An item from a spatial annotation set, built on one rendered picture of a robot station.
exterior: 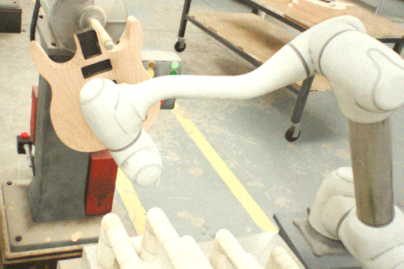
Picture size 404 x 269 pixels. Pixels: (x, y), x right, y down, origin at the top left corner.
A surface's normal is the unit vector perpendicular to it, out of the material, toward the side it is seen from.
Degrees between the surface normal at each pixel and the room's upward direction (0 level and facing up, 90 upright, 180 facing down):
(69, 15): 89
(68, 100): 88
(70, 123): 88
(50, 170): 90
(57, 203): 82
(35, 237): 8
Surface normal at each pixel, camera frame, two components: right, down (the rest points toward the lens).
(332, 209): -0.91, -0.08
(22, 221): -0.22, -0.79
